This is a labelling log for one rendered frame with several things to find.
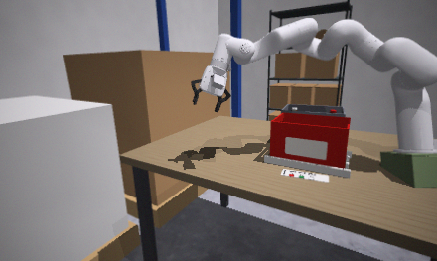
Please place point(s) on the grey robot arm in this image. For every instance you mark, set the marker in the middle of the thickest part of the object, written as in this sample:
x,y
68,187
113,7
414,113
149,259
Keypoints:
x,y
417,68

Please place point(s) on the white paper pick list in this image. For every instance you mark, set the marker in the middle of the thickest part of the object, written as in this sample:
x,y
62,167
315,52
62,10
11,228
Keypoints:
x,y
304,175

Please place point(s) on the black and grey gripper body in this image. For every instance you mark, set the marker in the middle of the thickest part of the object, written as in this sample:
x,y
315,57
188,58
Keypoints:
x,y
207,80

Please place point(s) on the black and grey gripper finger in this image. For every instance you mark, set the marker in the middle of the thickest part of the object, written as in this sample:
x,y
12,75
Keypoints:
x,y
222,100
196,92

